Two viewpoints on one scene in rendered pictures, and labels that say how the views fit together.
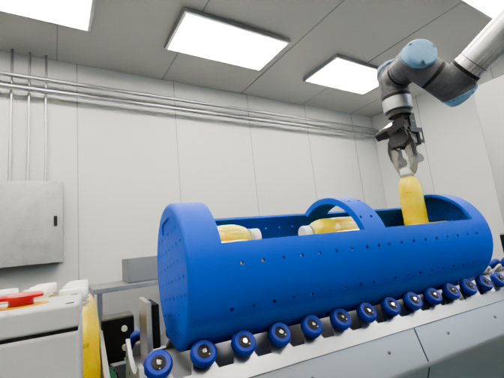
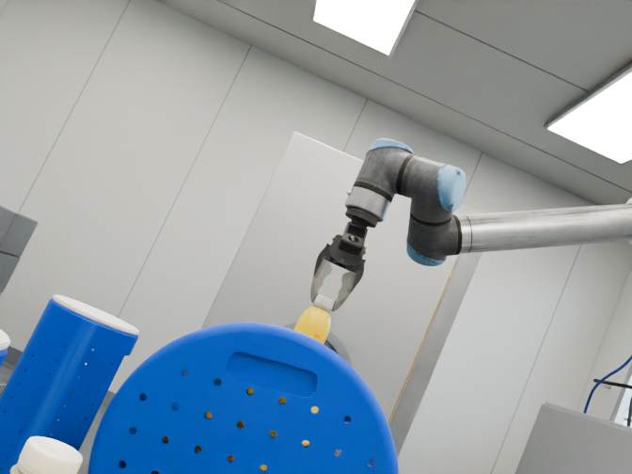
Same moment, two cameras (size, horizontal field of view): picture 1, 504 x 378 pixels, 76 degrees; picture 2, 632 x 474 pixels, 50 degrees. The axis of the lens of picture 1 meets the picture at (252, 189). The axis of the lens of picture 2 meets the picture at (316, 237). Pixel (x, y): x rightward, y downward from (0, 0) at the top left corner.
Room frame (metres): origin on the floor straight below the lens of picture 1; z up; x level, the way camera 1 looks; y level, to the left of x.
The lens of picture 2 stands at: (0.36, 0.74, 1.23)
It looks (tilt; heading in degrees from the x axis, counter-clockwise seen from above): 8 degrees up; 301
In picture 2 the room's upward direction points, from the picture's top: 24 degrees clockwise
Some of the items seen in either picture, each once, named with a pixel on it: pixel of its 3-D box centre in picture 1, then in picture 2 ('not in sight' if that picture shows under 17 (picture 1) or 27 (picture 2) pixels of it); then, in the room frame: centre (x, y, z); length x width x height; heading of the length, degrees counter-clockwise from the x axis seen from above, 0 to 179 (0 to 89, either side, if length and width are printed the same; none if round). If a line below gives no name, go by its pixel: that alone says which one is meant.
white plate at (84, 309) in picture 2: not in sight; (96, 314); (1.88, -0.81, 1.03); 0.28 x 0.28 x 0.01
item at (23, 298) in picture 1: (21, 299); not in sight; (0.31, 0.23, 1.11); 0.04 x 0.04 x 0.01
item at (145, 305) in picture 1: (149, 333); not in sight; (0.64, 0.22, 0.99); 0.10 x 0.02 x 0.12; 27
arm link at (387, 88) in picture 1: (393, 82); (384, 170); (1.03, -0.51, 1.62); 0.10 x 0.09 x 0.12; 5
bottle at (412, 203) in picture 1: (412, 201); (305, 344); (1.02, -0.50, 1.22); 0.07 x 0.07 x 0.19
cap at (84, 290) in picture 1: (73, 292); not in sight; (0.51, 0.28, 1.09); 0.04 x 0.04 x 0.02
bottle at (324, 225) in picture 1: (335, 230); not in sight; (0.87, -0.21, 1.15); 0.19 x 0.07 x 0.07; 117
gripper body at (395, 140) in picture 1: (403, 130); (351, 241); (1.03, -0.52, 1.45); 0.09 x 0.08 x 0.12; 117
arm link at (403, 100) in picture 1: (397, 106); (365, 205); (1.03, -0.51, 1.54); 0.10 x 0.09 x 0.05; 27
